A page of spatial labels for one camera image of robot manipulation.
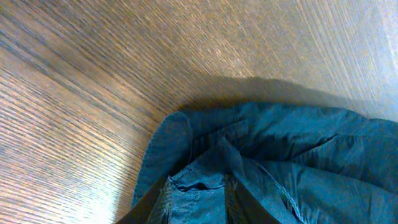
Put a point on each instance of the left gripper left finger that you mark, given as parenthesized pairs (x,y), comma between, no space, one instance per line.
(153,207)

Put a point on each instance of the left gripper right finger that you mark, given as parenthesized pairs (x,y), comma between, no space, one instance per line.
(241,206)

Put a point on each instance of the navy blue shorts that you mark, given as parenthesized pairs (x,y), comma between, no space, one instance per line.
(303,164)

